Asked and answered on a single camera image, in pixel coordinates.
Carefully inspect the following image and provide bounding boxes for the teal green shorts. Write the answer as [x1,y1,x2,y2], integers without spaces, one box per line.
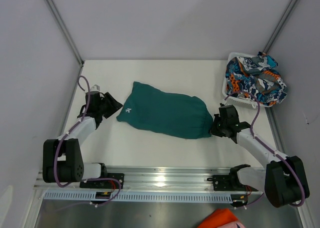
[116,81,214,139]

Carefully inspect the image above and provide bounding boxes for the patterned blue orange shorts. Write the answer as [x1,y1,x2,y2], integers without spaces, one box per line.
[224,52,288,106]

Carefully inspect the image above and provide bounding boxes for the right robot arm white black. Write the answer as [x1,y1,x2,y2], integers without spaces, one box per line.
[210,105,310,208]

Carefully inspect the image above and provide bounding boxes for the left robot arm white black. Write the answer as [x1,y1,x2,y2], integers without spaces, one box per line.
[42,91,123,187]

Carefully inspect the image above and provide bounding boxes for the white plastic mesh basket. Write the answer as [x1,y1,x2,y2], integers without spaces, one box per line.
[221,52,275,109]

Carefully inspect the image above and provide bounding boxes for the orange cloth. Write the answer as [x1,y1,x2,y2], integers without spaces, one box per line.
[198,209,238,228]

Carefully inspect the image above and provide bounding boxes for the pink cloth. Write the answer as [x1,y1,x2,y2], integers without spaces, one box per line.
[219,221,245,228]

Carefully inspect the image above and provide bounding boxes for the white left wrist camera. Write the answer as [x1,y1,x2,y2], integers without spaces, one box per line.
[90,84,100,92]

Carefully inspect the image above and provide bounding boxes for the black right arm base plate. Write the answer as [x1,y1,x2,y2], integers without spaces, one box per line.
[206,175,257,192]

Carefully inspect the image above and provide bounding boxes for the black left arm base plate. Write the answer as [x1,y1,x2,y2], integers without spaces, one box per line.
[79,173,125,189]

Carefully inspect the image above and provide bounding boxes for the aluminium mounting rail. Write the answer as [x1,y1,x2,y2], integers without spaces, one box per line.
[33,166,266,195]

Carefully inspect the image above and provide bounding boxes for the white slotted cable duct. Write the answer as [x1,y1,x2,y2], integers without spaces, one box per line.
[43,190,233,204]

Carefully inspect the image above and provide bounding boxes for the left aluminium frame post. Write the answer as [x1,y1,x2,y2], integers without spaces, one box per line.
[44,0,84,67]

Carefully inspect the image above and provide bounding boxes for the aluminium frame post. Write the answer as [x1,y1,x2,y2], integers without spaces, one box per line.
[263,0,300,53]
[44,0,84,67]

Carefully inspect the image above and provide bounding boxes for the right aluminium frame post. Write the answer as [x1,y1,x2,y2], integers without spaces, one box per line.
[263,0,300,53]

